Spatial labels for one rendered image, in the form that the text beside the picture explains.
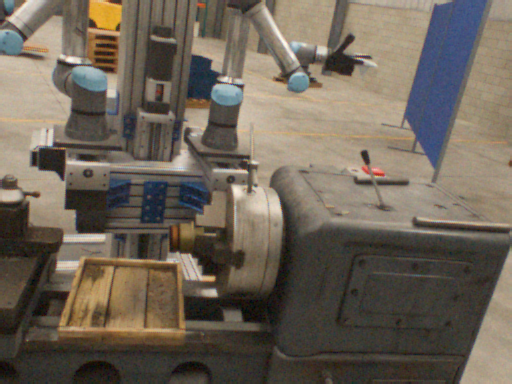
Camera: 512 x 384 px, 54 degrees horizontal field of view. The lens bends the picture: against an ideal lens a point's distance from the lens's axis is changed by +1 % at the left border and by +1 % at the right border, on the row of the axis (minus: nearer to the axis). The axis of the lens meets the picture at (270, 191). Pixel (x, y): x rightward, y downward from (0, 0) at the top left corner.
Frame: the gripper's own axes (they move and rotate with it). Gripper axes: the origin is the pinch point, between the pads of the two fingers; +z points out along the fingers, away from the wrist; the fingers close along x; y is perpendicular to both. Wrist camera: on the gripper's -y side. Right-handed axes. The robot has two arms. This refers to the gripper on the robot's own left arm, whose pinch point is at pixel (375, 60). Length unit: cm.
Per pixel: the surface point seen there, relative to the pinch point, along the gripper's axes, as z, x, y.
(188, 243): -56, 93, 37
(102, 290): -78, 94, 57
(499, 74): 502, -978, 167
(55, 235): -92, 89, 44
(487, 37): 471, -1044, 100
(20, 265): -97, 99, 48
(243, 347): -37, 105, 59
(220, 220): -49, 85, 34
